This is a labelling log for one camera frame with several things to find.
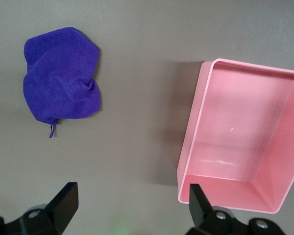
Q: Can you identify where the purple cloth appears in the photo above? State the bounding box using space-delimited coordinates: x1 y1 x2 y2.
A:
23 26 102 139

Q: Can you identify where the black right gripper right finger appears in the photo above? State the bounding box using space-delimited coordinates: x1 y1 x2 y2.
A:
188 183 284 235

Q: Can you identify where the pink plastic bin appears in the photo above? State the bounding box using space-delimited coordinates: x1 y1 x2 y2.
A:
176 58 294 215

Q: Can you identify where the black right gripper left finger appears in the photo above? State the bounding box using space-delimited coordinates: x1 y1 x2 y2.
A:
0 181 79 235

